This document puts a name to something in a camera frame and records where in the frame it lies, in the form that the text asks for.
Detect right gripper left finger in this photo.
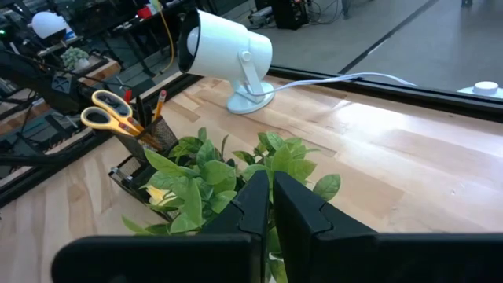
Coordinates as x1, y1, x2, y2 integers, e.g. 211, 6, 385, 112
50, 169, 272, 283

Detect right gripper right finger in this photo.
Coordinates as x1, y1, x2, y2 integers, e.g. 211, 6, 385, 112
273, 171, 503, 283

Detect yellow sticky note pad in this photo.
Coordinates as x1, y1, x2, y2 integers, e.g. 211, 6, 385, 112
145, 184, 178, 208

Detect yellow handled scissors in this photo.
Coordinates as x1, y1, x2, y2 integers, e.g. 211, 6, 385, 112
79, 89, 146, 138

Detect black mesh desk organizer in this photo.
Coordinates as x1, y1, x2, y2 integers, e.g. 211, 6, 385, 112
108, 116, 182, 221

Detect green plant in white pot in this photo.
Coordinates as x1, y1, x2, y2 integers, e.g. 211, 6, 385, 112
120, 126, 342, 283

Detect small pale potted plant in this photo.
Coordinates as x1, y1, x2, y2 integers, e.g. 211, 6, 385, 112
60, 46, 90, 71

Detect black equipment box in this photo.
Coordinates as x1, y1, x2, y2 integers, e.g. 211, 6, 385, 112
270, 0, 311, 31

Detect white dome lamp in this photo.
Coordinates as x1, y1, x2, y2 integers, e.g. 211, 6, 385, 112
31, 10, 68, 40

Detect white lamp cable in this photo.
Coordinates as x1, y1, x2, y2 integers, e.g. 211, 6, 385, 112
245, 72, 417, 97

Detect thin yellow cable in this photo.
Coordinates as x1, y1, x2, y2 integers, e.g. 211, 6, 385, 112
156, 0, 176, 75

